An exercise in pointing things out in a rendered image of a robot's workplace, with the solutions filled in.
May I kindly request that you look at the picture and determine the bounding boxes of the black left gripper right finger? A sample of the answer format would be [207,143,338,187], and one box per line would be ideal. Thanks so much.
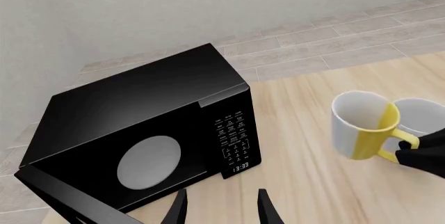
[257,188,285,224]

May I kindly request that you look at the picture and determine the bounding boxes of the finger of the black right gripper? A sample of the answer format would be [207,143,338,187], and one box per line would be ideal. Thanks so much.
[398,128,445,155]
[395,148,445,187]

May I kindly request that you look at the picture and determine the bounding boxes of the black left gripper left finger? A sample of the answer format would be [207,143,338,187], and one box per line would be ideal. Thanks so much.
[159,189,189,224]

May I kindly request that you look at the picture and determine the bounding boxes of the round grey turntable plate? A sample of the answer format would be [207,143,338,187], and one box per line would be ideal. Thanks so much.
[116,134,182,191]

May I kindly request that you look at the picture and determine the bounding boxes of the black microwave door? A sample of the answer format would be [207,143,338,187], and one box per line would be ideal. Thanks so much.
[13,164,145,224]

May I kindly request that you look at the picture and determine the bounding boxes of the black microwave oven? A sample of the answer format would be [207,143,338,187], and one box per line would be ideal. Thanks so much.
[19,42,262,214]

